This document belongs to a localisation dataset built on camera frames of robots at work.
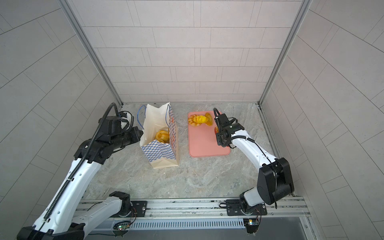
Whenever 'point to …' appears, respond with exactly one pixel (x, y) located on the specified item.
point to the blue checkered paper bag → (157, 118)
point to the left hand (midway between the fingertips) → (147, 130)
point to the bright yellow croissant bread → (200, 119)
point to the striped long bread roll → (216, 130)
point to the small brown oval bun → (210, 120)
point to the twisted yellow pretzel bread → (191, 121)
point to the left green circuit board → (121, 228)
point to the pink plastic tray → (202, 139)
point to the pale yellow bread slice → (162, 136)
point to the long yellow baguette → (167, 136)
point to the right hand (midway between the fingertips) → (222, 139)
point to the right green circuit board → (252, 225)
